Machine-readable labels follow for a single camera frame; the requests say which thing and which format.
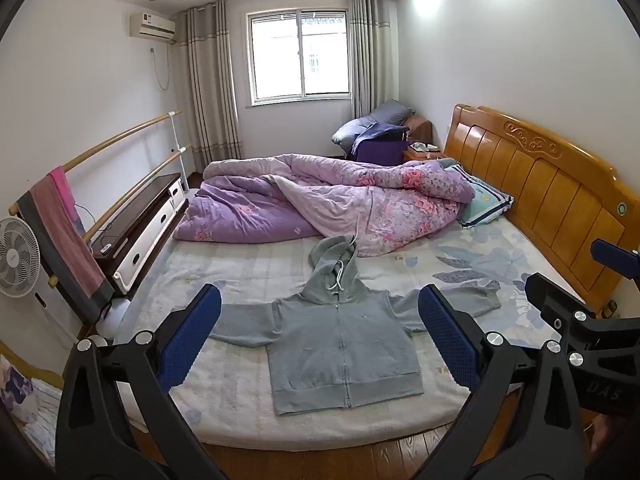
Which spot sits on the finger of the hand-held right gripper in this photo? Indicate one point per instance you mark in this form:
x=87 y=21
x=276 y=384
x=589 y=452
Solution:
x=552 y=300
x=617 y=259

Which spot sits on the dark purple cloth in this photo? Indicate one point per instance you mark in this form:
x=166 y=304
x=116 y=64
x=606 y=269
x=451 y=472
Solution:
x=380 y=150

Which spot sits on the white round fan base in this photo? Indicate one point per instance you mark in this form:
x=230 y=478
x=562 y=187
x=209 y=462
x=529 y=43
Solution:
x=112 y=322

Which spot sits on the blue-edged pillow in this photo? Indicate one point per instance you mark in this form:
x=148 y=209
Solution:
x=487 y=200

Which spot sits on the window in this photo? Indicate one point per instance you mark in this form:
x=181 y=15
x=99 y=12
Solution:
x=300 y=55

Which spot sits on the grey striped curtain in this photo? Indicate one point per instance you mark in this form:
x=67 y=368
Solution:
x=372 y=55
x=210 y=85

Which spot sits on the white fluffy bed blanket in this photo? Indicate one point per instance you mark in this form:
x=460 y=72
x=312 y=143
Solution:
x=240 y=400

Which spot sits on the white barre post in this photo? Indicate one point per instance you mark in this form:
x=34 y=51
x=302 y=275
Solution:
x=179 y=160

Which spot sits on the wooden barre rail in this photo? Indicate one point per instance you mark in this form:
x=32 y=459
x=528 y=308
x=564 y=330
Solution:
x=140 y=185
x=115 y=139

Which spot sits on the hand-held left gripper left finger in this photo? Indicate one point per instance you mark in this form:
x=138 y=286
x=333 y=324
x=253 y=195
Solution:
x=192 y=332

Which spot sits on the grey zip hoodie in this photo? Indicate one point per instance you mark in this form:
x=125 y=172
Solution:
x=345 y=345

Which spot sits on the pink and grey towel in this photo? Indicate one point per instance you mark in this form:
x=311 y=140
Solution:
x=65 y=240

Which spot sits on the brown chair back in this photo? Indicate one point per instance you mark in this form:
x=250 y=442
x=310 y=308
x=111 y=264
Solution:
x=420 y=127

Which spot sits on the floral printed cloth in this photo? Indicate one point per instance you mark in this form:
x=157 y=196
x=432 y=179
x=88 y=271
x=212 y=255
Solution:
x=20 y=395

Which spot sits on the wooden bed headboard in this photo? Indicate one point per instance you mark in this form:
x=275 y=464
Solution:
x=550 y=195

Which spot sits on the dark and white low cabinet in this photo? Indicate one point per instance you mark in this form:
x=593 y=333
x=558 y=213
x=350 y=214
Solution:
x=145 y=220

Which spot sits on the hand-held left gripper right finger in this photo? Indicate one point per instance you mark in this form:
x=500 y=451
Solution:
x=445 y=330

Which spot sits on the tissue box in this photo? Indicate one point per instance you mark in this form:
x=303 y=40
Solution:
x=424 y=147

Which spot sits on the purple floral quilt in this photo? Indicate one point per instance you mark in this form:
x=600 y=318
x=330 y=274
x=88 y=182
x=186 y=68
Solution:
x=330 y=200

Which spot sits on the blue-grey bedding pile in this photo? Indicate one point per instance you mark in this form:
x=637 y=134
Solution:
x=370 y=117

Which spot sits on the white electric fan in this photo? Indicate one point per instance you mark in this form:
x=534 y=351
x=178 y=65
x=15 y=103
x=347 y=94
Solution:
x=17 y=257

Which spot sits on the wooden nightstand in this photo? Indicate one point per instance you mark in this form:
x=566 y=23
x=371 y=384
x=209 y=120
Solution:
x=425 y=156

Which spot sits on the white air conditioner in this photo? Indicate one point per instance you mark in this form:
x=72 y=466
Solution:
x=152 y=25

